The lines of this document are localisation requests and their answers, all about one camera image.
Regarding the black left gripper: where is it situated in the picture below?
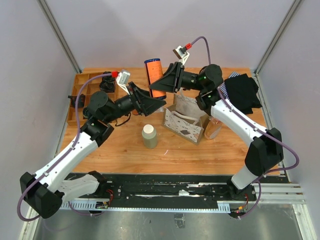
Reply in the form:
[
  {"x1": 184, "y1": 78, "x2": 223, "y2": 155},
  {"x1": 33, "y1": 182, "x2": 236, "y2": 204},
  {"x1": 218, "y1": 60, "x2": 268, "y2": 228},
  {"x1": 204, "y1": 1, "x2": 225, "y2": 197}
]
[{"x1": 105, "y1": 82, "x2": 167, "y2": 123}]

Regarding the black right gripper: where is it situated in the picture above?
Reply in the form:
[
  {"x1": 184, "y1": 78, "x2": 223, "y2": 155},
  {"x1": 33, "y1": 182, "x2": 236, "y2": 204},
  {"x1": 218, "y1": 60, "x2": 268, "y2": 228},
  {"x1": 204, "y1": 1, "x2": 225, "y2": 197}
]
[{"x1": 147, "y1": 62, "x2": 206, "y2": 94}]

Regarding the cream bottle beige cap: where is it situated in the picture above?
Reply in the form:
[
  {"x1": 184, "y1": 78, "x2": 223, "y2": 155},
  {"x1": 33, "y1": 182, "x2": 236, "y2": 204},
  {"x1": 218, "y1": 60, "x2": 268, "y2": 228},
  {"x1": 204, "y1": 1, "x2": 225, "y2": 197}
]
[{"x1": 141, "y1": 124, "x2": 158, "y2": 149}]

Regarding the beige canvas bag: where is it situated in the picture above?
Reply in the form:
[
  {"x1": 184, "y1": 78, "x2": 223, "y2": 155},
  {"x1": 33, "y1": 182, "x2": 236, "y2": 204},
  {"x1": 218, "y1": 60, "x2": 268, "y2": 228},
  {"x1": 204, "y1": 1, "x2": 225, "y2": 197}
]
[{"x1": 162, "y1": 90, "x2": 209, "y2": 145}]

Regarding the wooden compartment tray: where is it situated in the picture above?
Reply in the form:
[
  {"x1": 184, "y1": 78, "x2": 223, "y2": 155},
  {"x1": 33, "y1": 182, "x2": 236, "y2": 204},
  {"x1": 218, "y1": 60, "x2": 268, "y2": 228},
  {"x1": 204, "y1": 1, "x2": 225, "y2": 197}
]
[{"x1": 66, "y1": 71, "x2": 118, "y2": 126}]

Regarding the blue white striped cloth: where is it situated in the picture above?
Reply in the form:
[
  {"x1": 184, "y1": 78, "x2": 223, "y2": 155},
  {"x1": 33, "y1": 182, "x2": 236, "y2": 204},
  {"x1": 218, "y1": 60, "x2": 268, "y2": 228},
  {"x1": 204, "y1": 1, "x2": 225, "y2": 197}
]
[{"x1": 218, "y1": 71, "x2": 240, "y2": 99}]

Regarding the clear bottle pink cap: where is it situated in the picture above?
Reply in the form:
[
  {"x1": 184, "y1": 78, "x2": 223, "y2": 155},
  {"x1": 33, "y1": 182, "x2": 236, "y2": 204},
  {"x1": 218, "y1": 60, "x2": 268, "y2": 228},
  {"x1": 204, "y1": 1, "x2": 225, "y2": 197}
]
[{"x1": 204, "y1": 116, "x2": 223, "y2": 140}]

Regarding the black garment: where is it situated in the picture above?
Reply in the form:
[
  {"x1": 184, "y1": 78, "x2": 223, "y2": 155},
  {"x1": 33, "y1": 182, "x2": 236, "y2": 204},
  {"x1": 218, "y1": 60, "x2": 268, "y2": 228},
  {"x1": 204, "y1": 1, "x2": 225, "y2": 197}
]
[{"x1": 224, "y1": 73, "x2": 262, "y2": 115}]

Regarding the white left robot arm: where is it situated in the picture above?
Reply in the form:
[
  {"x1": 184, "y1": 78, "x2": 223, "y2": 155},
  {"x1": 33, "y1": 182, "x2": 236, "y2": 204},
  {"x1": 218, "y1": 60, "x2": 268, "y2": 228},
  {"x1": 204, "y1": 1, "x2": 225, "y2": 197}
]
[{"x1": 17, "y1": 70, "x2": 166, "y2": 222}]

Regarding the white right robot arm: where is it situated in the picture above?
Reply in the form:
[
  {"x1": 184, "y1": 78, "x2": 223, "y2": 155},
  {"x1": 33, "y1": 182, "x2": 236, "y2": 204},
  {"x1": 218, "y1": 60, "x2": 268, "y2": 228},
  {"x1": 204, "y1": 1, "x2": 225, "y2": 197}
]
[{"x1": 149, "y1": 43, "x2": 284, "y2": 200}]

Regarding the rolled tie dark blue dotted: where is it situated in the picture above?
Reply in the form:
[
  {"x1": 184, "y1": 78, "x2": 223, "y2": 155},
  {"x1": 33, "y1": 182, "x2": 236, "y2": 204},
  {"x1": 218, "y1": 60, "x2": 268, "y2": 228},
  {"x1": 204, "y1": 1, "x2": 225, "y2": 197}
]
[{"x1": 99, "y1": 81, "x2": 115, "y2": 93}]

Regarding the rolled tie green pattern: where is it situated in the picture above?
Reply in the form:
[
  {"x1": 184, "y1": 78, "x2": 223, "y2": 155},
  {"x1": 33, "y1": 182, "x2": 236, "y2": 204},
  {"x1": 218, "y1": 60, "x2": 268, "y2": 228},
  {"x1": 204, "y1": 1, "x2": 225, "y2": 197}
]
[{"x1": 102, "y1": 71, "x2": 118, "y2": 82}]

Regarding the rolled tie orange pattern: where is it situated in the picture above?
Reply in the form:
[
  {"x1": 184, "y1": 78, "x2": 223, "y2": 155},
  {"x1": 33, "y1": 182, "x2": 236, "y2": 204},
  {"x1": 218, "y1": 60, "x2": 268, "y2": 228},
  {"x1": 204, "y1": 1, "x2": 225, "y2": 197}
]
[{"x1": 68, "y1": 94, "x2": 86, "y2": 108}]

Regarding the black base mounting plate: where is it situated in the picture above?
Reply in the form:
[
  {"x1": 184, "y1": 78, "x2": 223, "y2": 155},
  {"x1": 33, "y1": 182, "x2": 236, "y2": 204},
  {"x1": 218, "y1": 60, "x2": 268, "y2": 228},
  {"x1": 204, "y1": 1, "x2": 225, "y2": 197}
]
[{"x1": 62, "y1": 173, "x2": 258, "y2": 208}]

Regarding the white slotted cable duct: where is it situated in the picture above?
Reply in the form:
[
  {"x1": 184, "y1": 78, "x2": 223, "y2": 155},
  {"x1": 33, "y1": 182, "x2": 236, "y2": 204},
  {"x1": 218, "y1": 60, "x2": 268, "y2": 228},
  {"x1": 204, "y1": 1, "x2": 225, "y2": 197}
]
[{"x1": 70, "y1": 200, "x2": 231, "y2": 214}]

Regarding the left aluminium frame post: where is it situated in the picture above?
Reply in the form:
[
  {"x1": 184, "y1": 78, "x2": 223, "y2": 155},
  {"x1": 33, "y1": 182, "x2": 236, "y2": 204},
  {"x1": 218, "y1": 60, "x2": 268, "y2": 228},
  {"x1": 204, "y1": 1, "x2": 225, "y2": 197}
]
[{"x1": 36, "y1": 0, "x2": 82, "y2": 74}]

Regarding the aluminium frame post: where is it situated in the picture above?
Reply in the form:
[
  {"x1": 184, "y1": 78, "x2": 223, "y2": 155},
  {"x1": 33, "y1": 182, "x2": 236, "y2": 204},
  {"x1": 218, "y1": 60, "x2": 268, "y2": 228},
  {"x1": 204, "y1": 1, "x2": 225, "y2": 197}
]
[
  {"x1": 36, "y1": 0, "x2": 82, "y2": 74},
  {"x1": 253, "y1": 0, "x2": 305, "y2": 76}
]

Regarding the right aluminium frame post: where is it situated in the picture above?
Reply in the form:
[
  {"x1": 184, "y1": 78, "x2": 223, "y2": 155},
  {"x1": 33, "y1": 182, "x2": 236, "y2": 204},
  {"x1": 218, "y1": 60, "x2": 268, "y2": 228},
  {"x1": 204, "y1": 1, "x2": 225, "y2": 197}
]
[{"x1": 253, "y1": 0, "x2": 305, "y2": 76}]

